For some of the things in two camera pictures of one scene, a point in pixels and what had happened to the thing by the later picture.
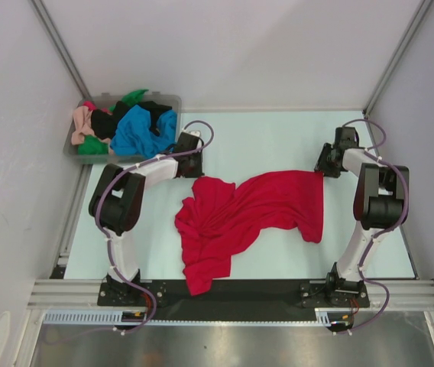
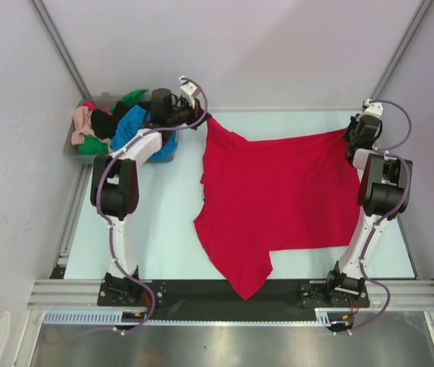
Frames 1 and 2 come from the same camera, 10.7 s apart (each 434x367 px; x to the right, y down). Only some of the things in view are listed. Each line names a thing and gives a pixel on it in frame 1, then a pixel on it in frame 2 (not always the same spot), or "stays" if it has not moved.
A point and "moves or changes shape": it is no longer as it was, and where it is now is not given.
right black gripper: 322,166 to 355,122
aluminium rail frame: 401,294 stays
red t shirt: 219,220 moves or changes shape
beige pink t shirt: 82,123 stays
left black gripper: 198,172 to 195,113
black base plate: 173,297 stays
